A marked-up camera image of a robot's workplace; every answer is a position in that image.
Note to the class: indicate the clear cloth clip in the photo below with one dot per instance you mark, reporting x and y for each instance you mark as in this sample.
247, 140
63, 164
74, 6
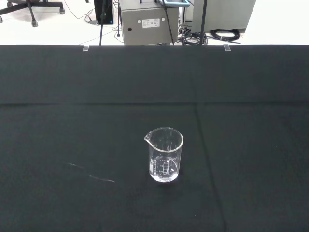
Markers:
227, 47
85, 48

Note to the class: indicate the black office chair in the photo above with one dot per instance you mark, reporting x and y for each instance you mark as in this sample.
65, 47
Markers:
32, 13

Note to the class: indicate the black computer tower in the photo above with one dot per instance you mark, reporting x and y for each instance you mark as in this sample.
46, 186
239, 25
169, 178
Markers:
102, 12

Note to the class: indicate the grey metal box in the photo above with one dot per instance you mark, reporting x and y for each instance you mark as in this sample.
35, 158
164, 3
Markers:
149, 29

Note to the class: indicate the black bench cloth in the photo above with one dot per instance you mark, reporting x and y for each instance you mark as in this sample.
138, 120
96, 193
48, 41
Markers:
72, 135

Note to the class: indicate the black tripod pole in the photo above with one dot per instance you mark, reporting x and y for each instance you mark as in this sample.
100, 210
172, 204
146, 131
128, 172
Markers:
204, 21
102, 24

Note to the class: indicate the blue tray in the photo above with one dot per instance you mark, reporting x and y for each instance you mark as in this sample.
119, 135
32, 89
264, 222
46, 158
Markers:
175, 3

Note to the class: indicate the large grey cabinet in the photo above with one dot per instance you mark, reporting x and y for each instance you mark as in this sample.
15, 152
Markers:
224, 14

